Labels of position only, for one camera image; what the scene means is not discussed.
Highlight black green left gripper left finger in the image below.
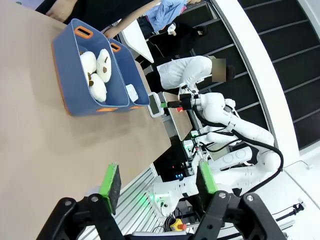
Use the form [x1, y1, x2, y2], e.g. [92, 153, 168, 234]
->
[36, 162, 126, 240]

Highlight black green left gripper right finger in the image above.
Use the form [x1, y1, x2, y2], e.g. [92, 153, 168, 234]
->
[191, 161, 284, 240]

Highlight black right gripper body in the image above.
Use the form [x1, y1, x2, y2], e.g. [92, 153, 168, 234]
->
[177, 93, 195, 111]

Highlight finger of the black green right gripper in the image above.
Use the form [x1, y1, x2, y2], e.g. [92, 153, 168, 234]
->
[161, 100, 181, 109]

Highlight white plush toy brown spots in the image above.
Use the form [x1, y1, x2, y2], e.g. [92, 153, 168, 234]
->
[87, 72, 108, 103]
[79, 51, 98, 81]
[96, 48, 113, 83]

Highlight person's left forearm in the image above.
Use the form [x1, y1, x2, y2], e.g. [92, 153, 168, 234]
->
[112, 0, 162, 33]

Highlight person's right forearm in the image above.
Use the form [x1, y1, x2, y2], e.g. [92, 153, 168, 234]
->
[56, 0, 85, 13]

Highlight person's left hand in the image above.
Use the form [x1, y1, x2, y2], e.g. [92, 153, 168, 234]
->
[102, 24, 120, 39]

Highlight person's right hand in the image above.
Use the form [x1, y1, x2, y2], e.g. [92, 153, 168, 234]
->
[46, 4, 69, 25]

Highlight brown side table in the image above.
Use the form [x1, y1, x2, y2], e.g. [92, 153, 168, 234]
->
[162, 91, 194, 142]

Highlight person in white clothes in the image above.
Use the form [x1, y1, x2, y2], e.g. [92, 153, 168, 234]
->
[156, 55, 236, 91]

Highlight black control cabinet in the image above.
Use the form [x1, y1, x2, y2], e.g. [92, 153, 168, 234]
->
[152, 139, 201, 184]

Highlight yellow red emergency stop button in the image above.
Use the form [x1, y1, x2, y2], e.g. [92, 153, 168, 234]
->
[169, 217, 187, 232]

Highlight person in black clothes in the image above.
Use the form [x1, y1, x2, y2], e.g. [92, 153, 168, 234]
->
[147, 21, 209, 61]

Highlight large white table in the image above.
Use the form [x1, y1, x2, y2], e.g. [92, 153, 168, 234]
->
[121, 19, 155, 64]

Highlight person in blue shirt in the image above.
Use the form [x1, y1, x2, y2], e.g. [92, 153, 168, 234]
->
[144, 0, 189, 33]

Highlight person in black t-shirt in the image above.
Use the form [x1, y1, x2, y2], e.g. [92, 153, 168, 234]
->
[34, 0, 161, 32]

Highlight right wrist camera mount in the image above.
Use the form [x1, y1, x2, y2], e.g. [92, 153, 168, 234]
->
[178, 83, 200, 98]

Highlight aluminium table frame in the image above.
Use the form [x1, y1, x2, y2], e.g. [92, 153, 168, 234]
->
[77, 164, 176, 240]

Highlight blue basket orange handles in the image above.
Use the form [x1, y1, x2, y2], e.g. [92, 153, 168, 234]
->
[107, 37, 151, 111]
[51, 17, 131, 118]

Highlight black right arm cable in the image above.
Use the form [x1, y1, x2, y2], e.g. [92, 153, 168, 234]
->
[192, 107, 285, 195]

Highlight small camera on stand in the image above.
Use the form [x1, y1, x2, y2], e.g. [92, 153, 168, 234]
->
[271, 197, 307, 223]

